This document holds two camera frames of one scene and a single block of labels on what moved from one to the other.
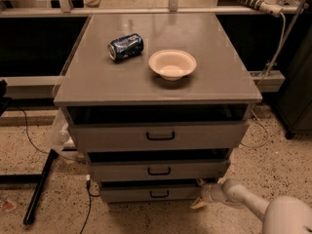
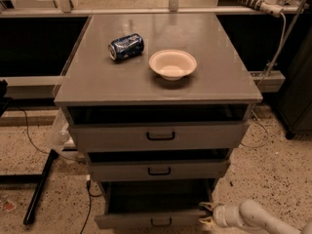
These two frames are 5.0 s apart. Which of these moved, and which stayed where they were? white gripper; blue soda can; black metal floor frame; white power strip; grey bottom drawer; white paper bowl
Moved: white gripper; grey bottom drawer
Stayed: blue soda can; black metal floor frame; white power strip; white paper bowl
